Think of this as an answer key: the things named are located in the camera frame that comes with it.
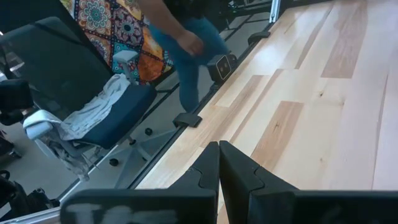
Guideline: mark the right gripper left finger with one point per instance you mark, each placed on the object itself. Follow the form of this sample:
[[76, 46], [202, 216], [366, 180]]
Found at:
[[199, 180]]

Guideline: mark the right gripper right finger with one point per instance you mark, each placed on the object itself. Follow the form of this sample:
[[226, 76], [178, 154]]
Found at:
[[242, 180]]

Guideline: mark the person's forearm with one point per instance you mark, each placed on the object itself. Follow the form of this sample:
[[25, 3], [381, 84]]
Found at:
[[158, 15]]

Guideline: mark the black table clamp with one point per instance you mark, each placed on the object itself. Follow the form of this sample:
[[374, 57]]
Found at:
[[258, 36], [187, 120]]

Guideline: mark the person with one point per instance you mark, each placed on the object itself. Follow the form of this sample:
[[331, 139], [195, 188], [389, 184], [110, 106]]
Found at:
[[189, 81]]

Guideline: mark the grey cloth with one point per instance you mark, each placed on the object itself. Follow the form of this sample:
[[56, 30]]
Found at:
[[93, 109]]

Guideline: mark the person's hand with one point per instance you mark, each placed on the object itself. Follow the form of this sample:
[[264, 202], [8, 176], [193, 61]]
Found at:
[[190, 43]]

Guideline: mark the black bag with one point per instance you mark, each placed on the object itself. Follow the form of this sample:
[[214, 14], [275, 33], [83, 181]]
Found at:
[[28, 199]]

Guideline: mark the dark blue office chair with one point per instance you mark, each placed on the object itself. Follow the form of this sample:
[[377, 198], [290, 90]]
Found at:
[[56, 62]]

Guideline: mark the black table edge rail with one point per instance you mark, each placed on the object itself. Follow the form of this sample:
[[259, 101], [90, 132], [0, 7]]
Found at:
[[161, 155]]

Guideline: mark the black table-level camera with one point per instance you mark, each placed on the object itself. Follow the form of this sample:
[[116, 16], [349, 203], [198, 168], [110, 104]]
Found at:
[[222, 67]]

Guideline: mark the silver aluminium rail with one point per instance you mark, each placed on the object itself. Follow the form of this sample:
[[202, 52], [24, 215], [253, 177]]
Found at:
[[31, 216]]

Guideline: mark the silver aluminium post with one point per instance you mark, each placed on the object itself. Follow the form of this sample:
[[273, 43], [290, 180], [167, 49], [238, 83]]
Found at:
[[275, 9]]

